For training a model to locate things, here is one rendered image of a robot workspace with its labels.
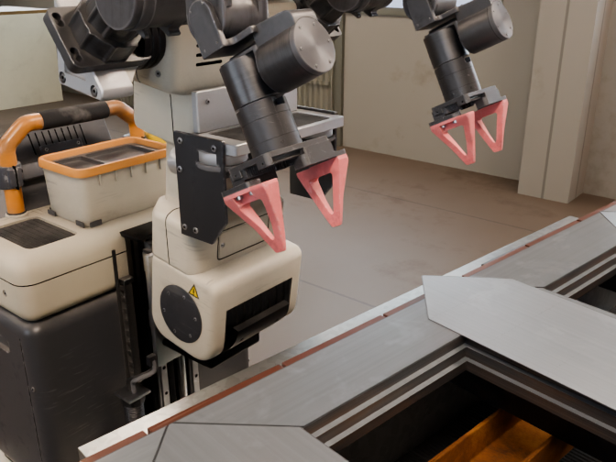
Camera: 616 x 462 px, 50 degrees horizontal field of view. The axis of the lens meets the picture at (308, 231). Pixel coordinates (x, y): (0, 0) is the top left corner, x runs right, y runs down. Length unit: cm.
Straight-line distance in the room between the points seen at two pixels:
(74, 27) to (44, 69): 633
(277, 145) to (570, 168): 343
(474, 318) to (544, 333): 8
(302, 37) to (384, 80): 416
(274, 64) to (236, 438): 36
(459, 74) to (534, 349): 44
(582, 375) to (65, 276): 85
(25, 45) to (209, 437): 660
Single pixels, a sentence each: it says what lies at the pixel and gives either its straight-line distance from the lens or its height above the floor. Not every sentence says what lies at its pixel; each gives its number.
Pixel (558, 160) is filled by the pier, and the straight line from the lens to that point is 407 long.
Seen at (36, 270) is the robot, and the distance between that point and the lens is 122.
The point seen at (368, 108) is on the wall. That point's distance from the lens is 493.
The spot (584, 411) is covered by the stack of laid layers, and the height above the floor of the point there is 83.
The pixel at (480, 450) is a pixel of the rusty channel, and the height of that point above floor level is 68.
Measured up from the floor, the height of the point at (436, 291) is 86.
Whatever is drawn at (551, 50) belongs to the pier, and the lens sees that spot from 400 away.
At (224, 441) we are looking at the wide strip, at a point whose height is 86.
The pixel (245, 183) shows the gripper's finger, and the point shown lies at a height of 106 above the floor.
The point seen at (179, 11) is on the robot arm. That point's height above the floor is 122.
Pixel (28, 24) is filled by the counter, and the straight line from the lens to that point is 715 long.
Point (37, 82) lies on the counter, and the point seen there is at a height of 21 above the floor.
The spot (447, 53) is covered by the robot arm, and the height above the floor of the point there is 114.
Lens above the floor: 126
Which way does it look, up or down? 22 degrees down
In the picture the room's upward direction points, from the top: straight up
